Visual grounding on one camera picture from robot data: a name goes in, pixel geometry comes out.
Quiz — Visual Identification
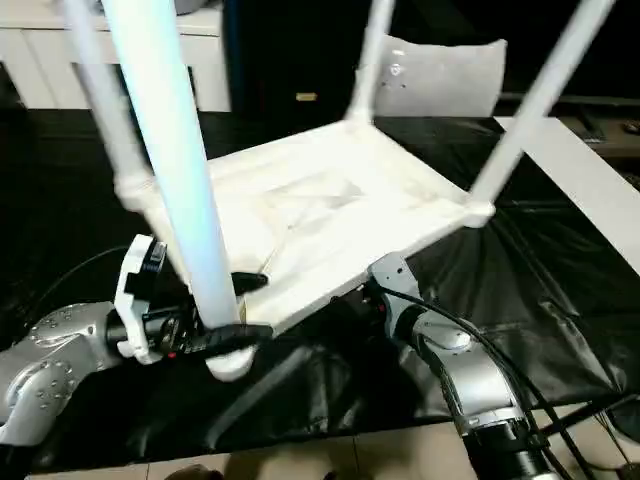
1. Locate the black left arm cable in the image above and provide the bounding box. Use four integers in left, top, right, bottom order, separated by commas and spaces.
0, 245, 131, 323

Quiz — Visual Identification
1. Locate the black stand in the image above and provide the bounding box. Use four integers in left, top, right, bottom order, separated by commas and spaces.
556, 394, 640, 433

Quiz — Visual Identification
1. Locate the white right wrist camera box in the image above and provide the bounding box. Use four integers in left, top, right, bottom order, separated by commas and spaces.
367, 252, 424, 307

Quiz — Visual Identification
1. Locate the white board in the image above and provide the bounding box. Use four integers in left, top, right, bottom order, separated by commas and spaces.
494, 115, 640, 273

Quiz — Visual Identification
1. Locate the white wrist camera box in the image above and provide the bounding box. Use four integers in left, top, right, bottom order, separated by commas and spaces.
367, 252, 424, 307
112, 235, 168, 364

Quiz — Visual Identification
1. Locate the black work mat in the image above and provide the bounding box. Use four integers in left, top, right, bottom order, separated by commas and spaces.
0, 108, 640, 473

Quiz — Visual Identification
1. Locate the grey white pillow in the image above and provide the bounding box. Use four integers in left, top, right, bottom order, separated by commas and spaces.
369, 35, 507, 120

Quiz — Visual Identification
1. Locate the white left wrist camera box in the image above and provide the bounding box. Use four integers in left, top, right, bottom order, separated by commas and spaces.
112, 235, 168, 364

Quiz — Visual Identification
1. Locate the white glass-door cabinet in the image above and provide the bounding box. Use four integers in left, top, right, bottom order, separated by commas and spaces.
0, 0, 232, 112

